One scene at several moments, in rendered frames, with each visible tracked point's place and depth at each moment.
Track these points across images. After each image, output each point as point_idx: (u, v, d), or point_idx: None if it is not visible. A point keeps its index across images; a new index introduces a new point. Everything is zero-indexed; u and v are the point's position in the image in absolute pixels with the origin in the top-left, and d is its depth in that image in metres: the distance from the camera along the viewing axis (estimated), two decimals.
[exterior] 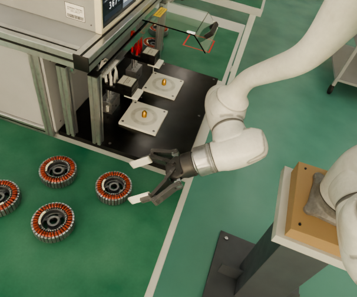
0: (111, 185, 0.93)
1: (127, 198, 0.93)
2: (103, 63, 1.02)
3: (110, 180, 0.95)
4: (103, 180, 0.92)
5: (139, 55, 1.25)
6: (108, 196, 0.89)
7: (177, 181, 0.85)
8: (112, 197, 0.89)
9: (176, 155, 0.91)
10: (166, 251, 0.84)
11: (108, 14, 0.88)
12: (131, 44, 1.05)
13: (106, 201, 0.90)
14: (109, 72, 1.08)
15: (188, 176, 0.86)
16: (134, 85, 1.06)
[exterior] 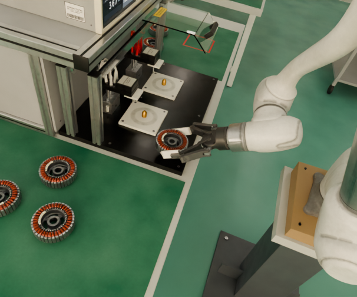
0: (169, 140, 1.02)
1: None
2: (103, 63, 1.02)
3: (170, 136, 1.04)
4: (164, 134, 1.02)
5: (139, 55, 1.25)
6: (164, 147, 0.98)
7: (207, 148, 0.92)
8: (167, 148, 0.98)
9: (215, 129, 0.99)
10: (166, 251, 0.84)
11: (108, 14, 0.88)
12: (131, 44, 1.05)
13: (161, 151, 0.99)
14: (109, 72, 1.08)
15: (220, 148, 0.92)
16: (134, 85, 1.06)
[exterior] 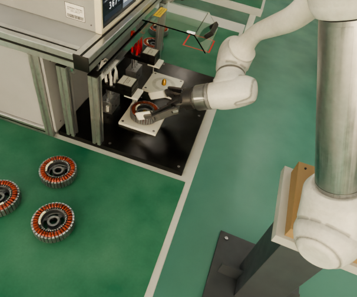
0: (142, 110, 1.15)
1: (151, 123, 1.13)
2: (103, 63, 1.02)
3: (144, 106, 1.17)
4: (138, 104, 1.15)
5: (139, 55, 1.25)
6: None
7: (175, 107, 1.02)
8: None
9: None
10: (166, 251, 0.84)
11: (108, 14, 0.88)
12: (131, 44, 1.05)
13: (134, 119, 1.12)
14: (109, 72, 1.08)
15: (186, 106, 1.03)
16: (134, 85, 1.06)
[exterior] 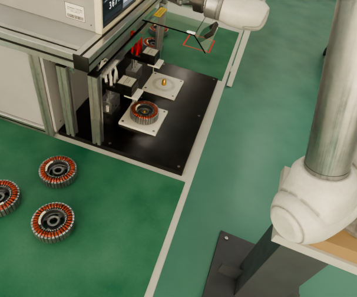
0: (142, 110, 1.15)
1: (151, 123, 1.13)
2: (103, 63, 1.02)
3: (144, 106, 1.17)
4: (138, 104, 1.15)
5: (139, 55, 1.25)
6: (137, 115, 1.11)
7: None
8: (139, 116, 1.11)
9: None
10: (166, 251, 0.84)
11: (108, 14, 0.88)
12: (131, 44, 1.05)
13: (134, 119, 1.12)
14: (109, 72, 1.08)
15: (195, 5, 0.99)
16: (134, 85, 1.06)
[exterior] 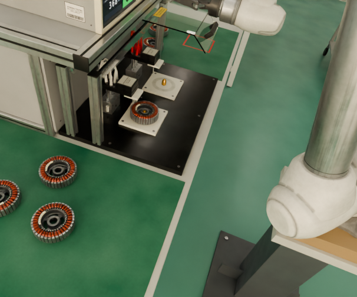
0: (142, 110, 1.15)
1: (151, 123, 1.13)
2: (103, 63, 1.02)
3: (144, 106, 1.17)
4: (138, 104, 1.15)
5: (139, 55, 1.25)
6: (137, 115, 1.11)
7: (198, 3, 0.98)
8: (139, 116, 1.11)
9: None
10: (166, 251, 0.84)
11: (108, 14, 0.88)
12: (131, 44, 1.05)
13: (134, 119, 1.12)
14: (109, 72, 1.08)
15: (211, 10, 0.98)
16: (134, 85, 1.06)
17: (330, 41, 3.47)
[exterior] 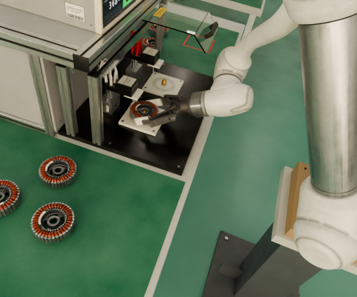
0: (142, 110, 1.15)
1: None
2: (103, 63, 1.02)
3: (144, 106, 1.17)
4: (138, 104, 1.15)
5: (139, 55, 1.25)
6: (137, 115, 1.11)
7: (173, 114, 1.05)
8: (139, 116, 1.11)
9: None
10: (166, 251, 0.84)
11: (108, 14, 0.88)
12: (131, 44, 1.05)
13: None
14: (109, 72, 1.08)
15: (184, 114, 1.05)
16: (134, 85, 1.06)
17: None
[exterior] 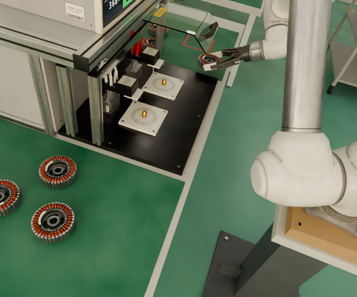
0: (207, 60, 1.46)
1: (215, 69, 1.44)
2: (103, 63, 1.02)
3: (208, 58, 1.48)
4: (204, 55, 1.46)
5: (139, 55, 1.25)
6: (205, 62, 1.42)
7: (236, 59, 1.36)
8: (207, 63, 1.41)
9: (240, 50, 1.42)
10: (166, 251, 0.84)
11: (108, 14, 0.88)
12: (131, 44, 1.05)
13: (202, 66, 1.43)
14: (109, 72, 1.08)
15: (244, 58, 1.36)
16: (134, 85, 1.06)
17: (330, 41, 3.47)
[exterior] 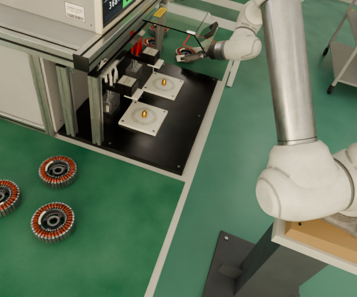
0: (184, 53, 1.57)
1: (188, 62, 1.54)
2: (103, 63, 1.02)
3: (187, 52, 1.59)
4: (182, 48, 1.57)
5: (139, 55, 1.25)
6: (179, 53, 1.53)
7: (202, 54, 1.44)
8: (180, 54, 1.52)
9: None
10: (166, 251, 0.84)
11: (108, 14, 0.88)
12: (131, 44, 1.05)
13: None
14: (109, 72, 1.08)
15: (210, 55, 1.43)
16: (134, 85, 1.06)
17: (330, 41, 3.47)
